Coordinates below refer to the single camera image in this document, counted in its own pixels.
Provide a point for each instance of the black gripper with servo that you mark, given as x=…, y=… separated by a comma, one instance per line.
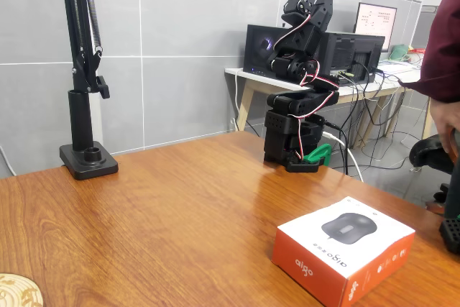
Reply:
x=313, y=15

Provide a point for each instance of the orange white mouse box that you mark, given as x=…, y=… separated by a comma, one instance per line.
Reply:
x=309, y=249

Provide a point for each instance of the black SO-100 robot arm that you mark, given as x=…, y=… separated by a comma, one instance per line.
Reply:
x=305, y=104

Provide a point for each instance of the person's bare hand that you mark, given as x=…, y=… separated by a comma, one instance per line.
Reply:
x=443, y=116

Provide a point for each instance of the black computer case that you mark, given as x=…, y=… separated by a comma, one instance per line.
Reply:
x=345, y=51

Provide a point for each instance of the computer monitor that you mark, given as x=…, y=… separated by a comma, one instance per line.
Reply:
x=375, y=23

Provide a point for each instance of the green cloth bag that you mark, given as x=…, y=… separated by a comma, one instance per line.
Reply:
x=399, y=52

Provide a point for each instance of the white desk with wooden legs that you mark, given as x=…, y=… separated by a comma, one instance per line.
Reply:
x=258, y=78

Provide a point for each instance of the red flat packet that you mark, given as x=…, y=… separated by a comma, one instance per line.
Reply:
x=417, y=50

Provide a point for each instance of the person in maroon jacket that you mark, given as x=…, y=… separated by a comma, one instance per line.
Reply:
x=443, y=55

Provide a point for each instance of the black office chair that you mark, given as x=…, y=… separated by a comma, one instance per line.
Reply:
x=426, y=152

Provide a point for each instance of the black boom clamp base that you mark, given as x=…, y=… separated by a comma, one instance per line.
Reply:
x=81, y=123

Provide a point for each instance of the round wooden coaster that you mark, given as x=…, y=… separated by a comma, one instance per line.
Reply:
x=18, y=292

